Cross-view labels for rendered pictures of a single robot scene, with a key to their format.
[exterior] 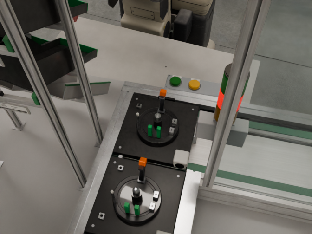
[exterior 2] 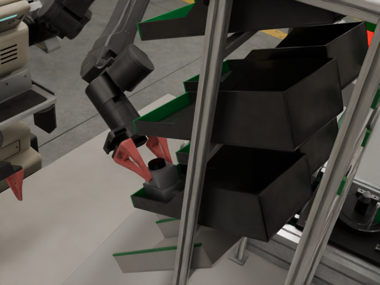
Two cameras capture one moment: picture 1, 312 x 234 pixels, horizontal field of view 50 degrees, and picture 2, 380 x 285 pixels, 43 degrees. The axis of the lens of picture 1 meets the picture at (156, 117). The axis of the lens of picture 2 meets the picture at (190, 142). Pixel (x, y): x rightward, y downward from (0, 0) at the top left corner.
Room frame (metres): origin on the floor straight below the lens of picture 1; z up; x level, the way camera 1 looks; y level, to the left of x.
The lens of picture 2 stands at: (0.61, 1.01, 1.81)
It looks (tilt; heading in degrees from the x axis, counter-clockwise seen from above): 38 degrees down; 281
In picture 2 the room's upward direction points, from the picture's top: 7 degrees clockwise
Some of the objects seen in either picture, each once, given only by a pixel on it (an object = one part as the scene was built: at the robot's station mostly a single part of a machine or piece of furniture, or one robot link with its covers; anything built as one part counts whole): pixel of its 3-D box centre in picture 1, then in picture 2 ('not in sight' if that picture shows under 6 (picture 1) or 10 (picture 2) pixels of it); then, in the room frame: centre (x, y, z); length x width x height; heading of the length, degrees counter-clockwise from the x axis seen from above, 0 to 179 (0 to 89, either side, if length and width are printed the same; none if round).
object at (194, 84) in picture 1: (194, 85); not in sight; (0.79, -0.14, 0.96); 0.04 x 0.04 x 0.02
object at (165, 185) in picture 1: (136, 194); (363, 203); (0.36, 0.06, 1.01); 0.24 x 0.24 x 0.13; 76
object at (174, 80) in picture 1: (175, 81); not in sight; (0.81, -0.07, 0.96); 0.04 x 0.04 x 0.02
